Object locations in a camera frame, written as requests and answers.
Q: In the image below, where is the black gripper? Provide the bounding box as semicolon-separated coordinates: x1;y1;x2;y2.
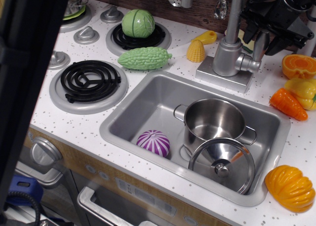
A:
241;0;314;55

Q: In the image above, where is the silver faucet lever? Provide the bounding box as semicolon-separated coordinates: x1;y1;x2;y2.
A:
236;30;270;73

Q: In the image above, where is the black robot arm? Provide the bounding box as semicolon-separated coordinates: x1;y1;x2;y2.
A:
241;0;316;56

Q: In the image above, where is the orange toy pumpkin slice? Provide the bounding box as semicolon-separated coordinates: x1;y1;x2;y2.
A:
282;54;316;79

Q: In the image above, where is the silver toy faucet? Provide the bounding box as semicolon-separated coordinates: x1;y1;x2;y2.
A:
196;0;254;93

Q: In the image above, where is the hanging clear utensil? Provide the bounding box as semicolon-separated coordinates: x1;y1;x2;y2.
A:
214;0;229;20

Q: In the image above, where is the orange toy carrot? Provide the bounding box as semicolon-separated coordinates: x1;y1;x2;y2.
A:
269;88;308;121

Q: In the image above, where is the yellow toy bell pepper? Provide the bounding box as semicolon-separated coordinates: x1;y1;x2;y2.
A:
284;78;316;110

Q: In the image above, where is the yellow toy corn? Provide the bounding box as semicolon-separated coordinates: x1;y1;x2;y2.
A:
186;40;205;63

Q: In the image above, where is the steel pot in sink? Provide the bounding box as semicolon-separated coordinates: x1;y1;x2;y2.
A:
173;98;257;156

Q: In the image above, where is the black rear burner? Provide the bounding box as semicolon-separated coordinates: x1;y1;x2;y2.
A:
111;23;170;50

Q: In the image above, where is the black burner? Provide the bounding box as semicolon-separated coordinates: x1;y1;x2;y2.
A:
111;23;170;50
60;60;121;103

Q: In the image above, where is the green toy bitter gourd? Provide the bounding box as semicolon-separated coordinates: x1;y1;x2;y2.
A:
118;47;172;70

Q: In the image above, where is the grey toy sink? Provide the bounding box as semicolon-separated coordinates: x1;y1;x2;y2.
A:
100;71;291;206

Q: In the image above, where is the green toy cabbage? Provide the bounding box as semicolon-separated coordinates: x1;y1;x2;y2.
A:
121;9;156;38

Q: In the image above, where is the steel pot lid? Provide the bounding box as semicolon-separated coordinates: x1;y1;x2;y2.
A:
188;137;255;194

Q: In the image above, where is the purple toy onion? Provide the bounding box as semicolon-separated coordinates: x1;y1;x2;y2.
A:
136;130;170;157

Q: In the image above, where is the silver stove knob rear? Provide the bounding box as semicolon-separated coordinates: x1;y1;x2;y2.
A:
100;6;124;23

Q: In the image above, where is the silver stove knob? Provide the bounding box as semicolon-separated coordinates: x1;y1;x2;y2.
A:
74;26;100;45
100;6;124;23
48;50;70;70

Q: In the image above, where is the orange toy pumpkin half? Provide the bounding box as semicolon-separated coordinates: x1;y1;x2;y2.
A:
265;165;316;213

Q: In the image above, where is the silver stove knob middle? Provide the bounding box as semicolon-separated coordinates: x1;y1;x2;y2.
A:
74;26;100;45

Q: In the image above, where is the black front burner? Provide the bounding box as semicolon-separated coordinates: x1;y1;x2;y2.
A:
60;60;121;103

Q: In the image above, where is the green plate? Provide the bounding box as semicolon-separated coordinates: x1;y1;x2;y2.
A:
63;5;86;21

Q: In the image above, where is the steel pot on stove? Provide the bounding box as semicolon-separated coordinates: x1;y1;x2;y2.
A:
64;0;88;17

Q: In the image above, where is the silver stove knob front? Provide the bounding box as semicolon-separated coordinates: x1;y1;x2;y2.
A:
48;50;70;70

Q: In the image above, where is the silver oven dial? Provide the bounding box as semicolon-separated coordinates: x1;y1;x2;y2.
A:
30;136;63;166

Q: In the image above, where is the blue clamp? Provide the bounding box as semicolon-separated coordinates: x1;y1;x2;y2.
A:
6;175;43;206

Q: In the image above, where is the yellow toy knife handle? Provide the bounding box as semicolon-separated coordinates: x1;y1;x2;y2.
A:
192;30;217;45

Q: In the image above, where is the black foreground post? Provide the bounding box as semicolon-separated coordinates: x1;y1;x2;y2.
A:
0;0;83;212

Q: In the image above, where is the silver oven door handle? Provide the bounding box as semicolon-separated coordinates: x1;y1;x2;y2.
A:
77;186;140;226

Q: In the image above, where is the black cable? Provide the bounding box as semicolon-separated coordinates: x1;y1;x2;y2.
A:
7;191;44;226

